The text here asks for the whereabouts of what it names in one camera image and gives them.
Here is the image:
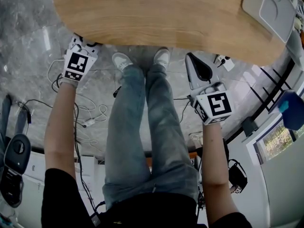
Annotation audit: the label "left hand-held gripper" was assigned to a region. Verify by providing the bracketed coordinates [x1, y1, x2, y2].
[59, 33, 103, 89]

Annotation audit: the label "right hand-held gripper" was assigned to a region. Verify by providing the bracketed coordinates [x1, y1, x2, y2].
[184, 52, 235, 126]

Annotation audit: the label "person's right forearm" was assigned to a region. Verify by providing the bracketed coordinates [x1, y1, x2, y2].
[201, 122, 239, 225]

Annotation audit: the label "person's left forearm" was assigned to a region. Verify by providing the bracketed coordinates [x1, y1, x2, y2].
[44, 83, 81, 181]

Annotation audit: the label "wooden coffee table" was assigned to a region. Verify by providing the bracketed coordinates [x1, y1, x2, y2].
[52, 0, 288, 66]

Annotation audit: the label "person's left white shoe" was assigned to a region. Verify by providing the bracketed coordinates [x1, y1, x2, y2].
[111, 52, 134, 72]

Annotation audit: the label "person's white shoe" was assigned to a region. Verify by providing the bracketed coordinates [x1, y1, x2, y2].
[153, 47, 171, 69]
[111, 52, 134, 72]

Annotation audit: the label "person's right white shoe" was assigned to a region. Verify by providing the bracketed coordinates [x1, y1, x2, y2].
[153, 47, 171, 69]

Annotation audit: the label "small white power strip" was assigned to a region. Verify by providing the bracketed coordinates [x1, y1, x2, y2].
[83, 118, 98, 128]

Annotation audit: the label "black floor box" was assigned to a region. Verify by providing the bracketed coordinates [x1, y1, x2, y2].
[242, 116, 259, 137]

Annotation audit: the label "person's blue jeans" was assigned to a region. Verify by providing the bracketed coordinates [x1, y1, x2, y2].
[102, 62, 200, 210]

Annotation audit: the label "white divided tray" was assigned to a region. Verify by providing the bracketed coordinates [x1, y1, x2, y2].
[241, 0, 297, 44]

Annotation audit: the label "teal small object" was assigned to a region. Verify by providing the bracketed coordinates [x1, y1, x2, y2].
[278, 100, 290, 114]

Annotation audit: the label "window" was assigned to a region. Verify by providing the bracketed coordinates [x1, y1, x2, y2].
[253, 119, 304, 164]

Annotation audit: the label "grey beanbag chair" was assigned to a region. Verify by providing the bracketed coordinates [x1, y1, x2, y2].
[285, 28, 304, 67]

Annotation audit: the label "blue padded chair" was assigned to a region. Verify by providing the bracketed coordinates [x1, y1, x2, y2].
[268, 89, 304, 132]

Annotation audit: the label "striped cushion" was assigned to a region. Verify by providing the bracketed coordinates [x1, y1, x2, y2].
[294, 2, 304, 33]

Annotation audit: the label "black grey round device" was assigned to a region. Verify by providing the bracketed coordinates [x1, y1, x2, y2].
[0, 133, 32, 209]

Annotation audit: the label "white appliance box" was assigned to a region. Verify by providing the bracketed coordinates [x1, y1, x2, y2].
[23, 152, 46, 181]

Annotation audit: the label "person's black shirt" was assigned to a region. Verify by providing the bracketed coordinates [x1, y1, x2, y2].
[40, 167, 253, 228]

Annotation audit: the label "black plugged cable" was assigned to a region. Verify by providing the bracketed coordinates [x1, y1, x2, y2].
[216, 55, 231, 69]

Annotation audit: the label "white cable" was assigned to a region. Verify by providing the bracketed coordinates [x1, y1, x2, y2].
[46, 58, 109, 152]

